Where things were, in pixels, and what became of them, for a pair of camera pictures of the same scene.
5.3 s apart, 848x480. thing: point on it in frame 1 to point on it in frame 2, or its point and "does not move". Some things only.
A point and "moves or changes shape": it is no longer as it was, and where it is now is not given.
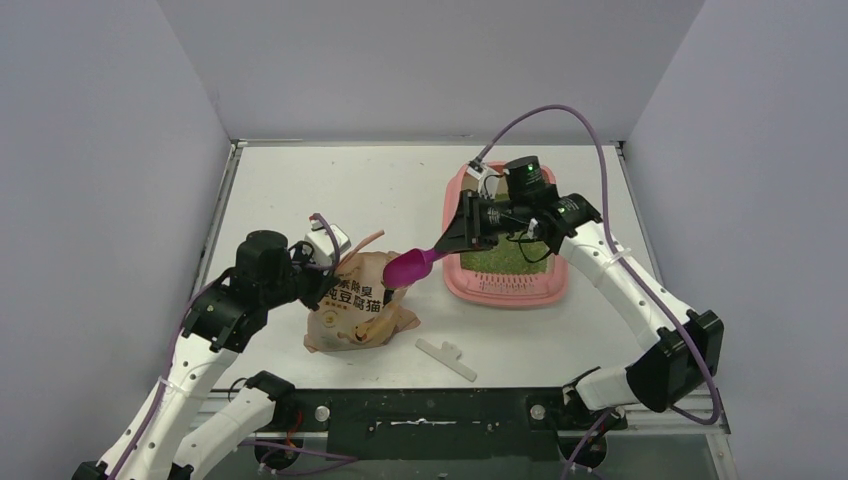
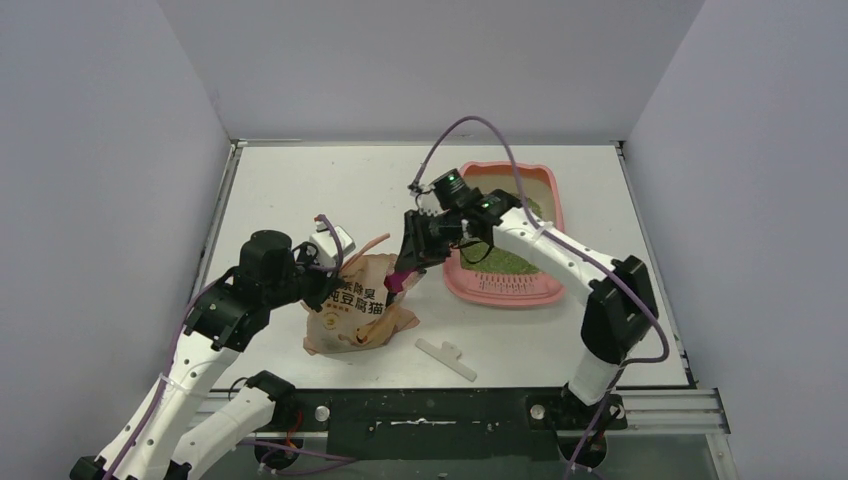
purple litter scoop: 408,267 moves or changes shape
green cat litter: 514,254 does not move
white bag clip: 447,356 does not move
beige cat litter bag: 357,309 does not move
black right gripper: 472,220 to 419,234
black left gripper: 323,283 does not move
